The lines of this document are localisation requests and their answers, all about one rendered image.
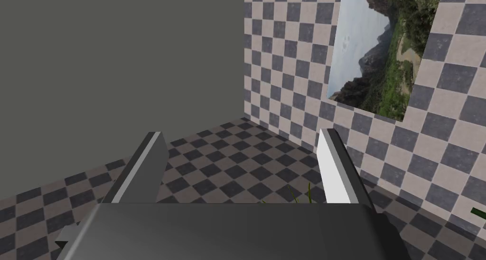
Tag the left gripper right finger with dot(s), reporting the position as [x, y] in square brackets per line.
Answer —
[338, 172]

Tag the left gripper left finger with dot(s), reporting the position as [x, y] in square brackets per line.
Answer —
[138, 174]

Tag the green plant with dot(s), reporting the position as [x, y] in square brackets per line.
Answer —
[298, 196]

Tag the mountain landscape wall picture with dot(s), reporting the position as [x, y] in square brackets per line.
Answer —
[374, 51]

